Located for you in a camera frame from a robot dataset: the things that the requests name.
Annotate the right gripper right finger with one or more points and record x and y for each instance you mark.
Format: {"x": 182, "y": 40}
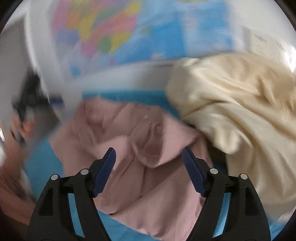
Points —
{"x": 246, "y": 218}

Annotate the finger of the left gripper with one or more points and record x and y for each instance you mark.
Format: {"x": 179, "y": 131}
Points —
{"x": 56, "y": 101}

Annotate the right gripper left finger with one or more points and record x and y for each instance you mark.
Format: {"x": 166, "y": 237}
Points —
{"x": 52, "y": 220}

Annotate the pink shirt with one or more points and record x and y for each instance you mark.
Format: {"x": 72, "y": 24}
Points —
{"x": 149, "y": 189}

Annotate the left forearm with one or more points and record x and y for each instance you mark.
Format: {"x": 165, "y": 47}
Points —
{"x": 15, "y": 202}

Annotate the left hand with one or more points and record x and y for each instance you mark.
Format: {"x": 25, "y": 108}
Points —
{"x": 22, "y": 130}

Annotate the blue floral bed sheet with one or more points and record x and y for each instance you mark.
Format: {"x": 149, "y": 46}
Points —
{"x": 42, "y": 163}

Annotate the cream garment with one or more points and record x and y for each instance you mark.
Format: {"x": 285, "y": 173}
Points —
{"x": 245, "y": 106}

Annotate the colourful wall map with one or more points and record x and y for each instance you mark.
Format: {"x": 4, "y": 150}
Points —
{"x": 93, "y": 35}

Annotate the white wall socket panel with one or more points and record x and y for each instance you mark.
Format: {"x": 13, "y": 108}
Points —
{"x": 264, "y": 45}

